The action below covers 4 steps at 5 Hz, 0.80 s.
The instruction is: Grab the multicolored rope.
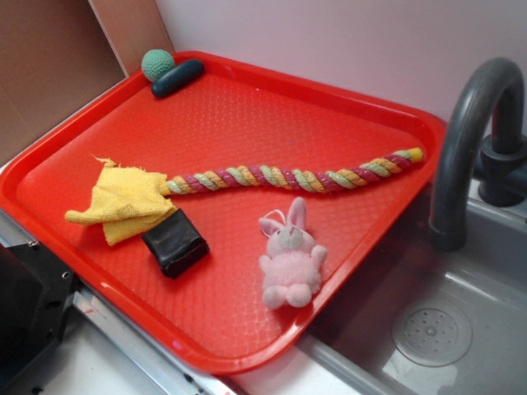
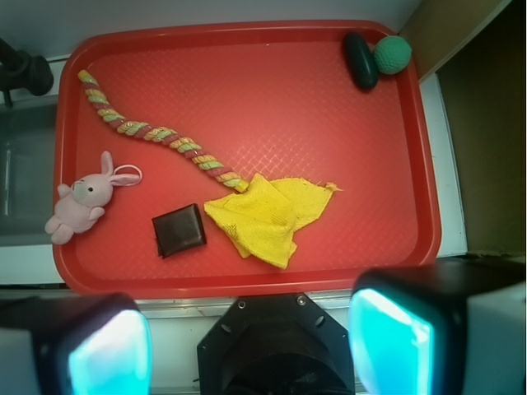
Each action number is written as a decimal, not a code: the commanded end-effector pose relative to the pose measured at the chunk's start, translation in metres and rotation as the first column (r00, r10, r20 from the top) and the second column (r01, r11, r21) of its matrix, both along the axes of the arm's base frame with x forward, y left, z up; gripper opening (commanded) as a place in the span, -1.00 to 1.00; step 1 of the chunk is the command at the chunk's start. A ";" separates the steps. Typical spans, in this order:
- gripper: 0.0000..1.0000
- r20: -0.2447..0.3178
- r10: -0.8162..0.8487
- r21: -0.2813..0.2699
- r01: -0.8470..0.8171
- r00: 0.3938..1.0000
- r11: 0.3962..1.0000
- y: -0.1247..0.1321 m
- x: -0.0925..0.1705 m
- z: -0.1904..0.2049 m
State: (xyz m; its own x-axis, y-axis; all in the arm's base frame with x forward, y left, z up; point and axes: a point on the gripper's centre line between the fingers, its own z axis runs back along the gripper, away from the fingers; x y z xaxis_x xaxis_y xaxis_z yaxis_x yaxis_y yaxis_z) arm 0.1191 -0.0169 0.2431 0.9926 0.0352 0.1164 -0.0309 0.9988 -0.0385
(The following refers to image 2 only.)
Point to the pink plush bunny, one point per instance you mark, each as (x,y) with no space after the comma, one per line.
(81,204)

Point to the red plastic tray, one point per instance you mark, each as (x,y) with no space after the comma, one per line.
(274,99)

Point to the black octagonal mount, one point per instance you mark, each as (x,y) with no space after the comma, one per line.
(276,344)

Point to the green textured ball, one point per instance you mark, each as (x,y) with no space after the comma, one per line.
(392,54)

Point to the black clamp knob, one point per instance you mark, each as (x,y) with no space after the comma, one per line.
(19,70)

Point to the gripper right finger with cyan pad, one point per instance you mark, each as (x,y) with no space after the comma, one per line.
(444,328)

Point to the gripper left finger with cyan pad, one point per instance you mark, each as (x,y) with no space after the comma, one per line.
(98,344)

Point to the dark brown square wallet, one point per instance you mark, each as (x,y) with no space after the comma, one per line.
(179,230)

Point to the yellow knitted cloth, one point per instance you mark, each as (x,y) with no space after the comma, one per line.
(263,220)

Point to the dark green oval object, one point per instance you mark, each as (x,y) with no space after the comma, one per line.
(360,61)

